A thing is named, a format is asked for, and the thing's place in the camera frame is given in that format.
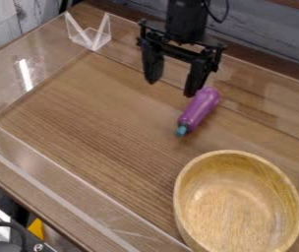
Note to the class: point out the yellow sticker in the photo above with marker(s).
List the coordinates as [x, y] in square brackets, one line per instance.
[36, 228]

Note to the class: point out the brown wooden bowl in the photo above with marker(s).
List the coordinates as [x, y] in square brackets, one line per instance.
[235, 204]

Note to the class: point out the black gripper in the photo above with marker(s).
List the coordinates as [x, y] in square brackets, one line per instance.
[179, 38]

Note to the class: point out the purple toy eggplant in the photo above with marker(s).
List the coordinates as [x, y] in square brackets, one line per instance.
[203, 103]

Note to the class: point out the clear acrylic tray walls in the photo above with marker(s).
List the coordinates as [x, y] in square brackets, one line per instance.
[89, 153]

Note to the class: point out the black device with screw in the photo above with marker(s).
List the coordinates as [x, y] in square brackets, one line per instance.
[28, 243]

